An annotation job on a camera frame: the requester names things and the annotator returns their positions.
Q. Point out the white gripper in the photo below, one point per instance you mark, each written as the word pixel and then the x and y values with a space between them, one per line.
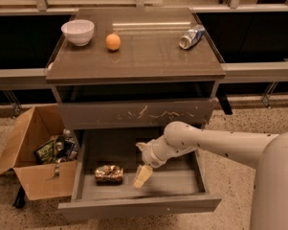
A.
pixel 148 156

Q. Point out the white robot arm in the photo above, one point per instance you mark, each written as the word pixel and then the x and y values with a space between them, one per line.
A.
pixel 266 153

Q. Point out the open grey bottom drawer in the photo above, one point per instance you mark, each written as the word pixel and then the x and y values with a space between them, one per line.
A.
pixel 176 188

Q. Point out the scratched grey middle drawer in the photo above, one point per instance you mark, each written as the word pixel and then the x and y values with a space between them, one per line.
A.
pixel 135 114

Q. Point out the grey drawer cabinet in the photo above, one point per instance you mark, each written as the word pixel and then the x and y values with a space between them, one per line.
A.
pixel 149 65

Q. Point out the blue silver soda can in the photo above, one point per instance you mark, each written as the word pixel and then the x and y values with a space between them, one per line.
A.
pixel 191 37

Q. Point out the dark cans in box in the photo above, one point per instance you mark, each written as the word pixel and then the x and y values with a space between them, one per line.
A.
pixel 65 148

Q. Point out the green snack bag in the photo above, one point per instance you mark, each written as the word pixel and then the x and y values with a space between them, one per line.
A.
pixel 45 153

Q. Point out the brown cardboard box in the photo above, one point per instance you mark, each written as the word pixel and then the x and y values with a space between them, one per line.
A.
pixel 31 130

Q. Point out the orange fruit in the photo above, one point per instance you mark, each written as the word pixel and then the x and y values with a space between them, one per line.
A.
pixel 113 42

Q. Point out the white ceramic bowl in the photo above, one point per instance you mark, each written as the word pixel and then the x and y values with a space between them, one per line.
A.
pixel 78 32

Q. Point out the grey metal window rail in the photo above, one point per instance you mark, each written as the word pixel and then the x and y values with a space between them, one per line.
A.
pixel 35 78

